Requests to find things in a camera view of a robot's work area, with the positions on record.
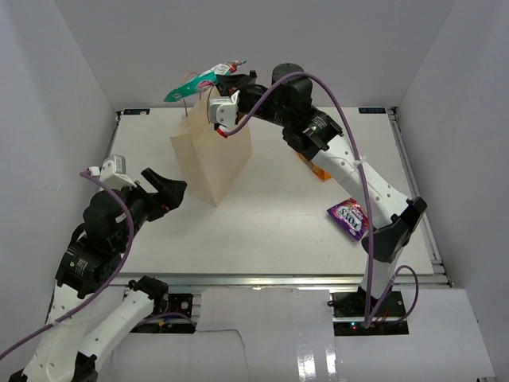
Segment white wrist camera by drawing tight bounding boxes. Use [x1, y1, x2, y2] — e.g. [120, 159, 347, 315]
[208, 90, 240, 138]
[87, 154, 135, 190]

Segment left blue table label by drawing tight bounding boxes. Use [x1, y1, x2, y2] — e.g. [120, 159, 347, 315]
[122, 108, 150, 115]

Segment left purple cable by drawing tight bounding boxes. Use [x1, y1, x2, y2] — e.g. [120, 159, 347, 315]
[0, 170, 196, 357]

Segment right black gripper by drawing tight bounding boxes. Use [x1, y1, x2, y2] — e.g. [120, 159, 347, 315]
[215, 70, 293, 128]

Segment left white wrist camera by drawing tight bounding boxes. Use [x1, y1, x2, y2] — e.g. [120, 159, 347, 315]
[87, 154, 135, 190]

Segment aluminium front rail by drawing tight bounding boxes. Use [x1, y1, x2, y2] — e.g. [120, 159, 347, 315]
[111, 273, 449, 287]

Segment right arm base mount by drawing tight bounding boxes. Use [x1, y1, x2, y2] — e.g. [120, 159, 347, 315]
[328, 290, 410, 337]

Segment blue table label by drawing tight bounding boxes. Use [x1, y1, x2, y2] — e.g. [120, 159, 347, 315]
[358, 107, 387, 115]
[122, 108, 150, 115]

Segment green Fox's candy bag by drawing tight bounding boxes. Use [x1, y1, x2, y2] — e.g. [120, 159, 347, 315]
[164, 60, 247, 103]

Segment beige paper bag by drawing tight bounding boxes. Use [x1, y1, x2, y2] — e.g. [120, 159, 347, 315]
[170, 88, 252, 206]

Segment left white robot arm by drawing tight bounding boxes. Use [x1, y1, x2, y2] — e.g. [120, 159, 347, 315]
[1, 166, 188, 381]

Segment right blue table label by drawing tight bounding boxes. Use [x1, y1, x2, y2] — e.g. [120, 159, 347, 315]
[358, 107, 387, 115]

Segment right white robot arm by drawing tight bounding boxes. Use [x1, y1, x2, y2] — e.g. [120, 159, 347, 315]
[208, 63, 427, 318]

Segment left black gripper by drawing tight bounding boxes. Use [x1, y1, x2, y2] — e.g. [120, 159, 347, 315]
[114, 166, 187, 251]

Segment orange snack pack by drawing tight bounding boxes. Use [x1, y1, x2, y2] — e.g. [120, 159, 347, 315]
[297, 153, 332, 181]

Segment purple Fox's candy bag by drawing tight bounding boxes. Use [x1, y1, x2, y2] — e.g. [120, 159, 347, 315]
[327, 198, 369, 241]

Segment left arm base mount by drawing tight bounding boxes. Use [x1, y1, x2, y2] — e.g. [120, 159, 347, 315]
[131, 294, 200, 334]

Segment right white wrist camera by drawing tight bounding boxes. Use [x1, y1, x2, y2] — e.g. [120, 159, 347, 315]
[208, 90, 240, 138]

